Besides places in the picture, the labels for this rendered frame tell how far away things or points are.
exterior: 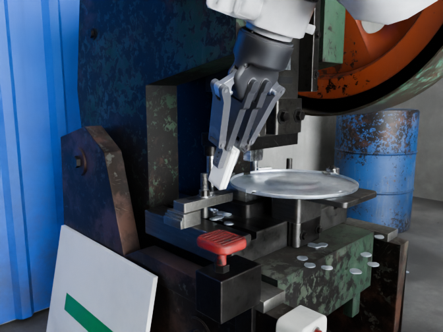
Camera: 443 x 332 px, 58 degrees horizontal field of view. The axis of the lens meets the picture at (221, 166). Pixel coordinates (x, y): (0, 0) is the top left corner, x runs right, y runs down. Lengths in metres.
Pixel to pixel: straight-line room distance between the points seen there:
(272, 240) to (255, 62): 0.47
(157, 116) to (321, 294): 0.56
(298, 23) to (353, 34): 0.77
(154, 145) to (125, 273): 0.32
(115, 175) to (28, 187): 0.90
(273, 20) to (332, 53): 0.56
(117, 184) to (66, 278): 0.38
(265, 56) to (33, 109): 1.48
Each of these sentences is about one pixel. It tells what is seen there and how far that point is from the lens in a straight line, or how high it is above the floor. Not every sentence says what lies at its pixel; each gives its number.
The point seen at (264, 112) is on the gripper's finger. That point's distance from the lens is 0.60.
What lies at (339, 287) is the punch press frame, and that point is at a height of 0.55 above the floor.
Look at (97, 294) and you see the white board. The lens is 1.15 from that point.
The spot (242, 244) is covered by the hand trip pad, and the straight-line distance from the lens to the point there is 0.63.
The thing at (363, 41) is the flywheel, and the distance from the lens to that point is 1.26.
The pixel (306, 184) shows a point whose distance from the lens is 0.91.
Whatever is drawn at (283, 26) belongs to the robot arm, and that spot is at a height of 1.06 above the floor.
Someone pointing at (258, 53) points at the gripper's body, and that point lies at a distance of 0.52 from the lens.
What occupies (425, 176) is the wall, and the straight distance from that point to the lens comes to 4.34.
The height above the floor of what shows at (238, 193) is 0.75.
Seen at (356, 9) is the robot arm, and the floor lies 1.06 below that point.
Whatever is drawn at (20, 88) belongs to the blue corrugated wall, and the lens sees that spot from 1.88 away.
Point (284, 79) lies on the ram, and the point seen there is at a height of 1.02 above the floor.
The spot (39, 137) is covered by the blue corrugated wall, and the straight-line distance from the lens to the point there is 1.91.
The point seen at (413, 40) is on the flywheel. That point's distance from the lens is 1.17.
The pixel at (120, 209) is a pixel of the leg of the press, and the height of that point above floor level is 0.70.
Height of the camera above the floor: 0.98
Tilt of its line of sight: 10 degrees down
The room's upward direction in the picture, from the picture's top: straight up
